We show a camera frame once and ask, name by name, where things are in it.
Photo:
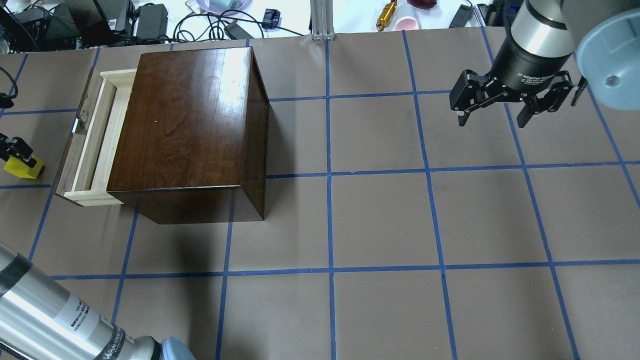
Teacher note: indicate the yellow block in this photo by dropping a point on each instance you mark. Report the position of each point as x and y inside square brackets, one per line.
[20, 169]

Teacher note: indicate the dark wooden drawer box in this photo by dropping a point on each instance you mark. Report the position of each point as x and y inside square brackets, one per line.
[182, 138]

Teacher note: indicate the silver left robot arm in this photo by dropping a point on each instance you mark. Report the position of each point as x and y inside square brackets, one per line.
[42, 320]

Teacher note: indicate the purple plate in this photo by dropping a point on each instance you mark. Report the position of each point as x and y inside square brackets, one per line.
[220, 6]

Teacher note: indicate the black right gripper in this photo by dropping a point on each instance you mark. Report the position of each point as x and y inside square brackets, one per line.
[529, 66]

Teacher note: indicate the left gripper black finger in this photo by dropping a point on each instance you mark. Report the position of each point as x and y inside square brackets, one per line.
[17, 148]

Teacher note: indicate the aluminium frame post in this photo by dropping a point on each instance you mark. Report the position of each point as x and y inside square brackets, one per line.
[322, 20]

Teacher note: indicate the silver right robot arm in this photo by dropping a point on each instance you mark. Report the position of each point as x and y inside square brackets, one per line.
[602, 35]

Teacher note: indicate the pink cup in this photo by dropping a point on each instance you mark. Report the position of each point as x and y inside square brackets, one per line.
[406, 23]

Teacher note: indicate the black power adapter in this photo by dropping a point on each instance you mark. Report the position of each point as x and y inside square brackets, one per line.
[152, 21]

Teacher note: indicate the gold metal cylinder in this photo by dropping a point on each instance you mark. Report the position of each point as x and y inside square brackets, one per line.
[385, 16]

